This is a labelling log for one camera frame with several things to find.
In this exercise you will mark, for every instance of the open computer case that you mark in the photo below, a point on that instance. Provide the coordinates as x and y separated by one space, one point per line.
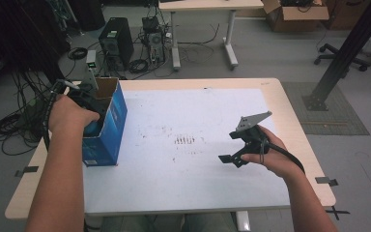
154 40

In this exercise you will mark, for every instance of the person's left hand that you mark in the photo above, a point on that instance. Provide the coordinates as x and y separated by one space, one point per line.
67 114

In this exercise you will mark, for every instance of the grey floor mat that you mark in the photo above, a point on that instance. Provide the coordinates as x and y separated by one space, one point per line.
335 112

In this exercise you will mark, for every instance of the open brown cardboard box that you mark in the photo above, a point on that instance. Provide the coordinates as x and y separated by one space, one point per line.
298 14

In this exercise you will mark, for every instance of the wooden table with white legs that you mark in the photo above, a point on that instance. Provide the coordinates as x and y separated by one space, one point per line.
206 5

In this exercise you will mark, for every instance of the white table leg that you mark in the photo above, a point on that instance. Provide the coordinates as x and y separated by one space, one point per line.
243 222

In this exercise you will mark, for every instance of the small grey power supply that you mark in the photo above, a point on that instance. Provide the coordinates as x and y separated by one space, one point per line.
91 59

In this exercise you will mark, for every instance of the blue cardboard box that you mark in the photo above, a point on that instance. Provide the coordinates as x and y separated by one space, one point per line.
112 135

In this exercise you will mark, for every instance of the closed brown cardboard box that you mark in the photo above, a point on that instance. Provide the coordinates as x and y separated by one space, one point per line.
344 16

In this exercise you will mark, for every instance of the black computer tower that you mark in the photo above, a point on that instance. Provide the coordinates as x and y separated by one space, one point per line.
116 40

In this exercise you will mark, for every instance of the person's right hand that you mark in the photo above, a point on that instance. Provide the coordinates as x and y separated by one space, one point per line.
275 158

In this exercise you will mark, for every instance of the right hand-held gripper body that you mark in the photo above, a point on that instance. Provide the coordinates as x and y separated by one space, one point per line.
252 137

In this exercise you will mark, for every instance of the black metal post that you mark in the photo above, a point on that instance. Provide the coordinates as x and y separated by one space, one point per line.
344 54

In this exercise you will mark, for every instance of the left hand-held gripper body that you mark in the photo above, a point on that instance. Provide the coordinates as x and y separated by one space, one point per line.
87 100

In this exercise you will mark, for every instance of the white table mat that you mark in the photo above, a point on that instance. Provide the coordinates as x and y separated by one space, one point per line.
180 183

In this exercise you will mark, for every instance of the black tape strip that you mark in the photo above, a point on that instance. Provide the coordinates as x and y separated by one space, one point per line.
327 181
27 170

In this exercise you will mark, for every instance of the black office chair base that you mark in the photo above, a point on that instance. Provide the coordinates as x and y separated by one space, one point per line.
339 58

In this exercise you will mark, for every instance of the black tape cross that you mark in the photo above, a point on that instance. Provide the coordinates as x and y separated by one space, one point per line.
336 212

